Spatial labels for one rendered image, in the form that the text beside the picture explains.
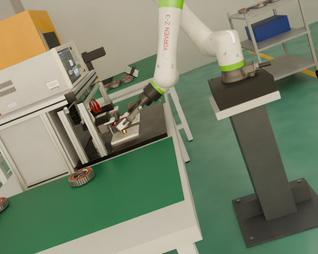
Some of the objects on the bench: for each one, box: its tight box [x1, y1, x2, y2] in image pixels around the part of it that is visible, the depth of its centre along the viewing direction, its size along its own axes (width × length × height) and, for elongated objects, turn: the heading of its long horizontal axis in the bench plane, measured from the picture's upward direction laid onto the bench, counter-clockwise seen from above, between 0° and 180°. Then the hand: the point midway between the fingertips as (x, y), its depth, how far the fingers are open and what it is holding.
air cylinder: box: [98, 124, 110, 134], centre depth 216 cm, size 5×8×6 cm
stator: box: [69, 167, 95, 187], centre depth 160 cm, size 11×11×4 cm
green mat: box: [0, 136, 185, 254], centre depth 145 cm, size 94×61×1 cm, turn 140°
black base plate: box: [76, 101, 168, 170], centre depth 205 cm, size 47×64×2 cm
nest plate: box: [111, 124, 139, 145], centre depth 193 cm, size 15×15×1 cm
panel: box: [46, 96, 91, 168], centre depth 202 cm, size 1×66×30 cm, turn 50°
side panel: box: [0, 113, 76, 192], centre depth 173 cm, size 28×3×32 cm, turn 140°
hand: (121, 123), depth 191 cm, fingers closed on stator, 11 cm apart
